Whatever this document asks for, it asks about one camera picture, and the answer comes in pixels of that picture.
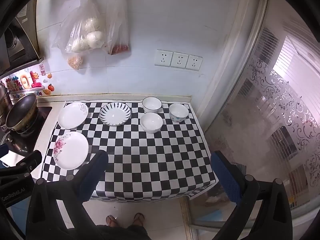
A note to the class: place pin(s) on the person's left sandalled foot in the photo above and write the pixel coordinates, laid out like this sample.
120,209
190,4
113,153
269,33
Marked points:
111,220

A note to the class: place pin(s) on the large clear plastic bag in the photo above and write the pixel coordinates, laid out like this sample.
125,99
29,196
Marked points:
72,27

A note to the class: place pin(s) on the person's dark trousers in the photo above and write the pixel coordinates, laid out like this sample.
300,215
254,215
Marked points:
125,233

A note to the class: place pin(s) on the white plate dark radial stripes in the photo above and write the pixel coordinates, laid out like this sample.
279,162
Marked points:
115,115

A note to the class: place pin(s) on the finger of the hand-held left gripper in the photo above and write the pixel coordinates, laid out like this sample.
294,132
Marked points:
3,150
31,160

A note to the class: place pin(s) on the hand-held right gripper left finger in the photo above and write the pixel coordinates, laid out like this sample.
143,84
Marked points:
96,170

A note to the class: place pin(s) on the colourful wall stickers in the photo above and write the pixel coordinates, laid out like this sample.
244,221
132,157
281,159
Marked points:
25,81

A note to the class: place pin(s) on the plain white bowl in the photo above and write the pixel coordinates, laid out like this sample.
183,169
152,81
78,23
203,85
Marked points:
151,123

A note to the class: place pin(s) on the small bag with orange contents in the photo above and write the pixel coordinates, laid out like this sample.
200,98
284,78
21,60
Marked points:
75,62

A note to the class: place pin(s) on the white steamed bun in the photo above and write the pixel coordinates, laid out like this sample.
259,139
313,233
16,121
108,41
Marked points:
79,45
96,39
92,24

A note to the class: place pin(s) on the white plate pink floral print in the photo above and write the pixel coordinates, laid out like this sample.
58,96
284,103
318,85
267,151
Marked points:
72,151

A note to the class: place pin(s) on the clear bag with red contents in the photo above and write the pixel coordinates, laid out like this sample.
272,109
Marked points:
117,25

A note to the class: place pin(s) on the black range hood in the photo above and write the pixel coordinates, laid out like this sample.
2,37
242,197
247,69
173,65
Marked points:
17,45

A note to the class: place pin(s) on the black gas stove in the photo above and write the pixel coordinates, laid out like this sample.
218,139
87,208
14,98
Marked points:
27,135

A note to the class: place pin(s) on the white plate grey floral print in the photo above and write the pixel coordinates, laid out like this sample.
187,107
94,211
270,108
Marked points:
72,116

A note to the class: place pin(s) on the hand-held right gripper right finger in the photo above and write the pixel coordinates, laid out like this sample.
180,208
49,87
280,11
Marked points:
225,177

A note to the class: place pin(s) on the person's right sandalled foot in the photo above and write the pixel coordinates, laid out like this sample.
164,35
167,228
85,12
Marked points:
138,218

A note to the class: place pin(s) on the white round plate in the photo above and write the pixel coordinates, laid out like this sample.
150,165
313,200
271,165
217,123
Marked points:
151,103

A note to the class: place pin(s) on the patterned glass sliding door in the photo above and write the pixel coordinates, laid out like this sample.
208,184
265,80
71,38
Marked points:
270,120

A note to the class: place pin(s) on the dark wok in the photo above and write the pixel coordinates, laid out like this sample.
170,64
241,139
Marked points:
21,112

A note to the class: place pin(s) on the person's sandalled foot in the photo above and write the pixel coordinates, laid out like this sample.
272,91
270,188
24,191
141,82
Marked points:
138,218
111,220

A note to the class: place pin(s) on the white wall socket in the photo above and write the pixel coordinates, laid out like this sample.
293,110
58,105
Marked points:
163,58
194,62
180,60

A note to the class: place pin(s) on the black white checkered mat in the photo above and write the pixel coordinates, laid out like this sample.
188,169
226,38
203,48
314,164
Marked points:
150,160

